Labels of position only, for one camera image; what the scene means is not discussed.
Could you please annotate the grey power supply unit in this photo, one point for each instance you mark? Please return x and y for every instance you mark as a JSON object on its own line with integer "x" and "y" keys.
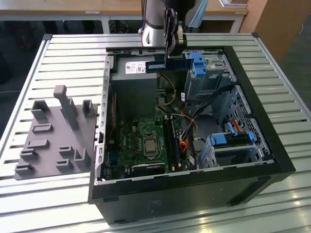
{"x": 133, "y": 97}

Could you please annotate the green motherboard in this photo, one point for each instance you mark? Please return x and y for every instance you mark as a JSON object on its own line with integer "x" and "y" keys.
{"x": 131, "y": 136}

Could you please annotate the black RAM slot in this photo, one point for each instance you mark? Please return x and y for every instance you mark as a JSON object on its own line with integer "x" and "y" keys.
{"x": 169, "y": 143}

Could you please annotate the grey metal drive cage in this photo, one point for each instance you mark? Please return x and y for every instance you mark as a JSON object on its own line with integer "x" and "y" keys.
{"x": 201, "y": 89}

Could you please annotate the black office chair base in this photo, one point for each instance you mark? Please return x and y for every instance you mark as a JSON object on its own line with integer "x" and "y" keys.
{"x": 119, "y": 26}

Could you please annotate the wooden desk white frame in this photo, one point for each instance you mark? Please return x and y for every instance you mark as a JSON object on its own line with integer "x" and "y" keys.
{"x": 48, "y": 7}

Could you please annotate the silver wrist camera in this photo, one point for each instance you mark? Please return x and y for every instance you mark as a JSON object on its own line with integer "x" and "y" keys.
{"x": 181, "y": 34}

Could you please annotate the silver CPU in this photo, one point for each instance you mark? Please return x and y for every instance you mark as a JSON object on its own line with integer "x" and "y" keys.
{"x": 150, "y": 145}

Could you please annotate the grey metal disk bay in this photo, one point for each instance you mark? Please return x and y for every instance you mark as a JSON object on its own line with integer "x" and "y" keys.
{"x": 209, "y": 157}

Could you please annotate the blue disk carrier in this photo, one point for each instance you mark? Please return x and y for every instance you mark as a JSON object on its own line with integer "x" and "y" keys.
{"x": 198, "y": 64}
{"x": 218, "y": 140}

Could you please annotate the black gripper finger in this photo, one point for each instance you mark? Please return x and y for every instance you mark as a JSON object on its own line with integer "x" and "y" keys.
{"x": 167, "y": 48}

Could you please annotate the grey parts rack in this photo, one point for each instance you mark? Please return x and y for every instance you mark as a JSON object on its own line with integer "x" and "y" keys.
{"x": 48, "y": 150}

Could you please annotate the wooden cabinet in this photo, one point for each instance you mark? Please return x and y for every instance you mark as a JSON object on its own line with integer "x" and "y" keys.
{"x": 279, "y": 24}

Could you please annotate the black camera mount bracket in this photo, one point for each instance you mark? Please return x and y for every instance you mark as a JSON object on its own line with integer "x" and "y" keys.
{"x": 179, "y": 51}

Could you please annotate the black open PC case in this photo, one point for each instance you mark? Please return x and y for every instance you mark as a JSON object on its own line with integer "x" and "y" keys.
{"x": 170, "y": 194}

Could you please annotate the black graphics card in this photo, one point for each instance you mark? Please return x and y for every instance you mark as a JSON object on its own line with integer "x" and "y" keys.
{"x": 148, "y": 168}

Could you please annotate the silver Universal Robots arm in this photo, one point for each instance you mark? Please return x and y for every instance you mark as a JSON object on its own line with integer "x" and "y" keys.
{"x": 153, "y": 14}

